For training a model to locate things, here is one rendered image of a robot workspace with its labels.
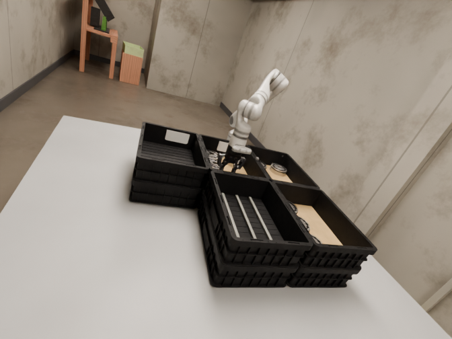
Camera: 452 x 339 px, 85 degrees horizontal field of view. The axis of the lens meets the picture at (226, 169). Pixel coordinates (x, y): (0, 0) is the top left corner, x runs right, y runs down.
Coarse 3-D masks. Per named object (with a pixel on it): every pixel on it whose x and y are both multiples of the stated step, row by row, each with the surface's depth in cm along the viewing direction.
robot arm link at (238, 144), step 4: (232, 136) 108; (232, 140) 108; (236, 140) 107; (240, 140) 106; (244, 140) 107; (232, 144) 108; (236, 144) 107; (240, 144) 107; (244, 144) 108; (232, 148) 104; (236, 148) 103; (240, 148) 104; (244, 148) 106; (248, 148) 108; (240, 152) 105; (244, 152) 105; (248, 152) 106
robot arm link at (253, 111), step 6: (252, 96) 107; (258, 96) 106; (252, 102) 103; (258, 102) 105; (264, 102) 108; (246, 108) 101; (252, 108) 100; (258, 108) 101; (246, 114) 102; (252, 114) 101; (258, 114) 101; (252, 120) 104
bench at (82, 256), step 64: (64, 128) 141; (128, 128) 168; (64, 192) 98; (128, 192) 110; (0, 256) 69; (64, 256) 75; (128, 256) 82; (192, 256) 91; (0, 320) 57; (64, 320) 61; (128, 320) 65; (192, 320) 71; (256, 320) 77; (320, 320) 84; (384, 320) 94
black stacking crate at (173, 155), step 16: (160, 128) 130; (144, 144) 127; (160, 144) 134; (176, 144) 136; (192, 144) 138; (176, 160) 123; (192, 160) 129; (144, 176) 100; (160, 176) 101; (176, 176) 103; (192, 176) 105
